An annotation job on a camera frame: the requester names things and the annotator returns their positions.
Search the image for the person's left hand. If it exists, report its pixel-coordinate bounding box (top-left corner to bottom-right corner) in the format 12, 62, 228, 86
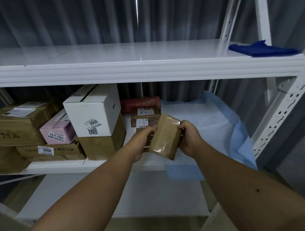
122, 125, 158, 164

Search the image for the person's right hand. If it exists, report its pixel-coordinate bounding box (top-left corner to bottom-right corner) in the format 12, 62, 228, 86
177, 120, 208, 158

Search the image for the brown taped parcel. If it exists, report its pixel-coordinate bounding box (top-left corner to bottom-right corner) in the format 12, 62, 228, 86
149, 113, 183, 160

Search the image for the person's left forearm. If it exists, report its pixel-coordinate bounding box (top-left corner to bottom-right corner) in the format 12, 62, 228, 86
30, 151, 136, 231

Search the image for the person's right forearm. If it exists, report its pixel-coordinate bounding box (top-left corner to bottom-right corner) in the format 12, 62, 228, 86
193, 141, 305, 231

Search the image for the small brown labelled parcel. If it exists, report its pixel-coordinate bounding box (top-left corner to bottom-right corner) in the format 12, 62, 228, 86
130, 106, 162, 119
131, 118, 159, 134

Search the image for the red wrapped parcel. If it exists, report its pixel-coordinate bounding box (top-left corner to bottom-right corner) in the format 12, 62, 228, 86
120, 96, 161, 114

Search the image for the light blue sheet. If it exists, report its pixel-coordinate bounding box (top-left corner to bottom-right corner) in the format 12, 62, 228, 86
160, 90, 258, 182

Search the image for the tall brown cardboard box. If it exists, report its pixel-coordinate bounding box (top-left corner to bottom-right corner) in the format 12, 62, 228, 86
77, 112, 127, 161

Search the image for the white cardboard box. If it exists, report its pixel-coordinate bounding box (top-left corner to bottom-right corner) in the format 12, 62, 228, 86
62, 83, 122, 138

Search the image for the white metal shelf rack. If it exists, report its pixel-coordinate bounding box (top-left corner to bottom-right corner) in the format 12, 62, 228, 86
0, 0, 305, 231

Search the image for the long flat brown box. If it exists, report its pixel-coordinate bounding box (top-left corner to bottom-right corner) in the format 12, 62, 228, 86
16, 140, 87, 163

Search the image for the pink box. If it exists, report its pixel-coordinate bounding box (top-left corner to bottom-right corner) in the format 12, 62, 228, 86
39, 109, 77, 145

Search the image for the dark blue cloth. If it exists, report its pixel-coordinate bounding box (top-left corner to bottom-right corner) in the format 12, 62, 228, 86
228, 40, 301, 58

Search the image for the brown box with white label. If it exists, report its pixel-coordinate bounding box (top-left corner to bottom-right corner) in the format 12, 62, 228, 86
0, 101, 64, 147

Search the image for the plain brown cardboard box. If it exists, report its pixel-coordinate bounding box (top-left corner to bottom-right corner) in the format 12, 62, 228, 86
0, 145, 32, 175

